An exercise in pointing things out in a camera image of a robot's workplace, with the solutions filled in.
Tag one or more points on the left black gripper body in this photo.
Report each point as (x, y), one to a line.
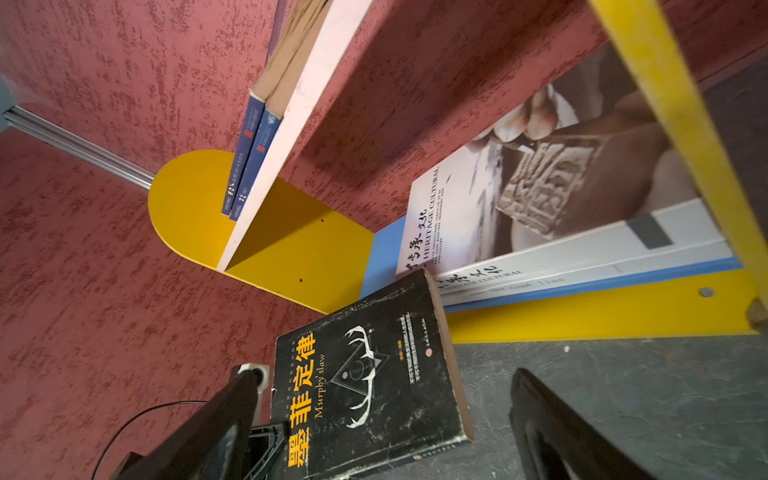
(265, 445)

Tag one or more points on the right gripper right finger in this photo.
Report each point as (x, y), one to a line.
(555, 442)

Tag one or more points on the black book with gold letters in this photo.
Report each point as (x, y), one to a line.
(370, 387)

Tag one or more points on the white book with brown blocks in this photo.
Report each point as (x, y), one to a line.
(677, 236)

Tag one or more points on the heritage culture photo book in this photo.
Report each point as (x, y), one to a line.
(583, 152)

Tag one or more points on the dark blue booklet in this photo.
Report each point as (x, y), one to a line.
(277, 83)
(253, 112)

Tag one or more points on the left corner aluminium profile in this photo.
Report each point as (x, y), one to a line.
(15, 116)

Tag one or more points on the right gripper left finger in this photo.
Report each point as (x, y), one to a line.
(211, 444)

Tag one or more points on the yellow pink blue bookshelf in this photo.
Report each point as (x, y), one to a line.
(390, 89)

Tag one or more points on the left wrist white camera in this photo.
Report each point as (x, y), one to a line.
(260, 373)

